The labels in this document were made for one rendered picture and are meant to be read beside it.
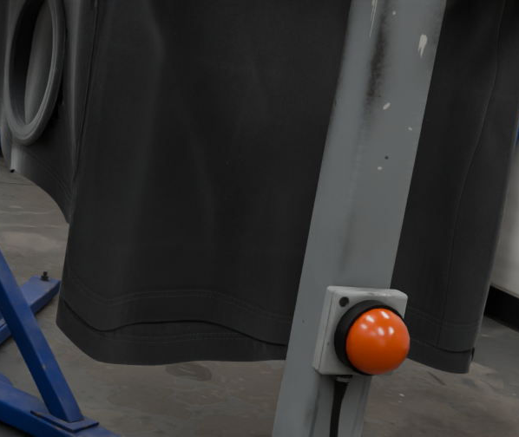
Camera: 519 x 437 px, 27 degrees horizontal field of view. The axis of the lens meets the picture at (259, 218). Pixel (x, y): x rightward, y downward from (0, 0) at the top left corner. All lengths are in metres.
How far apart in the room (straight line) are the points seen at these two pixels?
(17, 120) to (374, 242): 0.43
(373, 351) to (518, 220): 3.19
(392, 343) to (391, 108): 0.13
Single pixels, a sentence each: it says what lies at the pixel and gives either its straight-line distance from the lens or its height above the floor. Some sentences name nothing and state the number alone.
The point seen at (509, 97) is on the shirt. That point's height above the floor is 0.79.
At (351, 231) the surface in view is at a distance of 0.62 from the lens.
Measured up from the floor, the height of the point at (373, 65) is 0.80.
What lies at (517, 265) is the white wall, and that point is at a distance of 3.77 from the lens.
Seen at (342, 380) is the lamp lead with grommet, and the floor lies 0.62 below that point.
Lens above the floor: 0.80
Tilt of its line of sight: 9 degrees down
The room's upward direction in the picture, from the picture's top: 10 degrees clockwise
